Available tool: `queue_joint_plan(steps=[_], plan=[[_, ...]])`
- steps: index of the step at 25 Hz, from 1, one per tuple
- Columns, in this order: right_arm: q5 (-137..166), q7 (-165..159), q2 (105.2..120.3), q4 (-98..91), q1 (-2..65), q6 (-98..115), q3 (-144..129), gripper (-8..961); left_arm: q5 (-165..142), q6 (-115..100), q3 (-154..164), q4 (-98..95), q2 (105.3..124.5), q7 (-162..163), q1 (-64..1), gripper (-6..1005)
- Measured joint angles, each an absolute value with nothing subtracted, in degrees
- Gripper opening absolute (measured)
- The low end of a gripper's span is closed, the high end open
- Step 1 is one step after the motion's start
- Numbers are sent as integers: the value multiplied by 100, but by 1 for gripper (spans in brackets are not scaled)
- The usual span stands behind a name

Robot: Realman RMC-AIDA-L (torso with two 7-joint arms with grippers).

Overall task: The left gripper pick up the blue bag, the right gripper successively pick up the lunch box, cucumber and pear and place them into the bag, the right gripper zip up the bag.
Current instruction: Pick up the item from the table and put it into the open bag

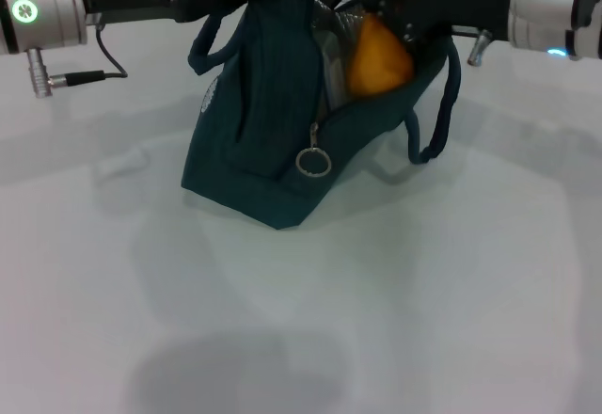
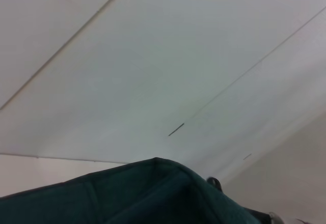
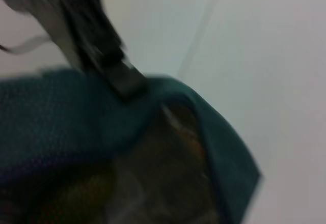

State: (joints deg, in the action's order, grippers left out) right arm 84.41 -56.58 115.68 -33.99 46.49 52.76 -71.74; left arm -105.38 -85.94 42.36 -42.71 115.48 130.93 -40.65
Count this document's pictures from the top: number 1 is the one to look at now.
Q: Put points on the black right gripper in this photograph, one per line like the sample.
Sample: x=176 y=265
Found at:
x=461 y=0

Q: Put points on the orange yellow toy pear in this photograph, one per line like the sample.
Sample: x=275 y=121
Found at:
x=376 y=66

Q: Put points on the clear blue-rimmed plastic food container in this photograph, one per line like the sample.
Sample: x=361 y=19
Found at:
x=336 y=70

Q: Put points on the dark teal insulated lunch bag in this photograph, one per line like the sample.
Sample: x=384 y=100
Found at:
x=263 y=103

